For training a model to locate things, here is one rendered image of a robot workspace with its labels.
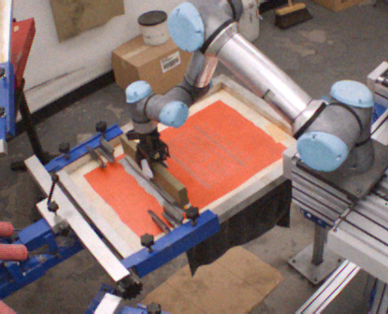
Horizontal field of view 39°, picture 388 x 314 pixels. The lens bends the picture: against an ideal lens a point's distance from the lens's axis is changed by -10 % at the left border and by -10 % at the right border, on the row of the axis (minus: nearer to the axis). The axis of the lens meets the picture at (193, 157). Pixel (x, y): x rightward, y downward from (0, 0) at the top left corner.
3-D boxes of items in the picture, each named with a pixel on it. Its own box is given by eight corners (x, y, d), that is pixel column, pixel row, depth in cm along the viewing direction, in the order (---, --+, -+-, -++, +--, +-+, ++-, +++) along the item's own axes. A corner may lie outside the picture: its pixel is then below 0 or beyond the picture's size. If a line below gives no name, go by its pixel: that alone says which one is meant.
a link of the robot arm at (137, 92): (139, 97, 169) (118, 90, 173) (146, 127, 176) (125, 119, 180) (157, 83, 173) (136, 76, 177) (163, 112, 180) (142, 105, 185)
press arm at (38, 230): (62, 219, 188) (57, 208, 184) (69, 230, 184) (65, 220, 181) (21, 243, 181) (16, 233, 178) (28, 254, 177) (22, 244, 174)
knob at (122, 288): (135, 280, 168) (129, 265, 163) (146, 292, 164) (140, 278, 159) (114, 292, 165) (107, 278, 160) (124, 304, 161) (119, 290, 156)
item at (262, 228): (278, 208, 229) (276, 146, 208) (292, 221, 224) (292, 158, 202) (181, 272, 212) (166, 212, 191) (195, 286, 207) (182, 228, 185)
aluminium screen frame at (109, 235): (223, 81, 240) (222, 74, 237) (326, 151, 202) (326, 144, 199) (52, 175, 210) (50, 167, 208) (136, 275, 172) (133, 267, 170)
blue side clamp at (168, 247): (210, 221, 187) (208, 206, 182) (220, 230, 184) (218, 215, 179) (131, 269, 176) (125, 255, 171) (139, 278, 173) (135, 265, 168)
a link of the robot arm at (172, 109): (195, 92, 170) (165, 81, 176) (170, 113, 164) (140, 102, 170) (198, 113, 175) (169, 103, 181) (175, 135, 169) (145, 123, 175)
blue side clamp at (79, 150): (120, 137, 223) (116, 122, 219) (126, 144, 220) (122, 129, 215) (53, 176, 212) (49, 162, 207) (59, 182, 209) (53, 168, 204)
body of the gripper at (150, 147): (150, 170, 187) (144, 140, 179) (136, 156, 192) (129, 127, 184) (171, 158, 189) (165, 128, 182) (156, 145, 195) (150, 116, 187)
